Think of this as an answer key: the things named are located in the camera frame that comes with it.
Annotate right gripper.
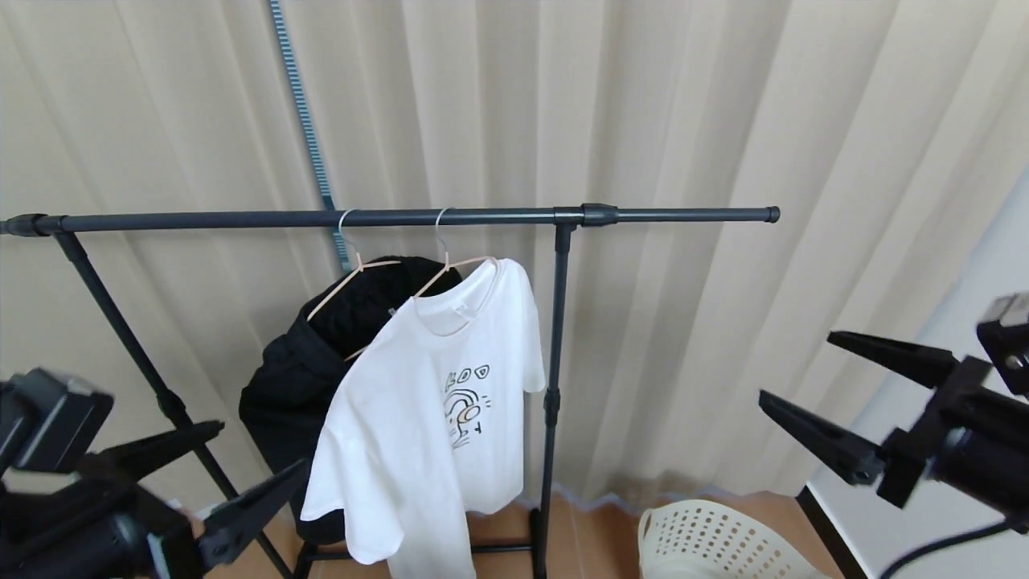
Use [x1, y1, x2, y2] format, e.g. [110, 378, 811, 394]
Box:
[758, 330, 1029, 532]

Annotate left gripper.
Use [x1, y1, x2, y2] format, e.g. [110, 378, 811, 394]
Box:
[0, 420, 310, 579]

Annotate black shorts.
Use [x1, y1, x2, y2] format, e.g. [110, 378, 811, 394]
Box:
[239, 256, 465, 546]

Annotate white garment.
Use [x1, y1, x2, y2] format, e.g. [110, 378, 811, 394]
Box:
[300, 257, 547, 579]

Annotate pink clothes hanger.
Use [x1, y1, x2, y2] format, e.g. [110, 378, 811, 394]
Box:
[413, 207, 501, 300]
[305, 207, 403, 361]

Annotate white laundry basket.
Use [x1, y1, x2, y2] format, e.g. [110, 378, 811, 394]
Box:
[637, 499, 829, 579]

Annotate black clothes rack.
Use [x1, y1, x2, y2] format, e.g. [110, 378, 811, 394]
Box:
[0, 203, 782, 579]

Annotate beige curtain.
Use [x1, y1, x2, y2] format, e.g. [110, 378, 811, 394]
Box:
[0, 0, 1029, 515]

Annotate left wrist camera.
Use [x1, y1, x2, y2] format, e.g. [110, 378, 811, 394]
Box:
[0, 368, 115, 475]

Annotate black cable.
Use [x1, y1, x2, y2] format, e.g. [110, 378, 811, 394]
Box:
[880, 519, 1018, 579]

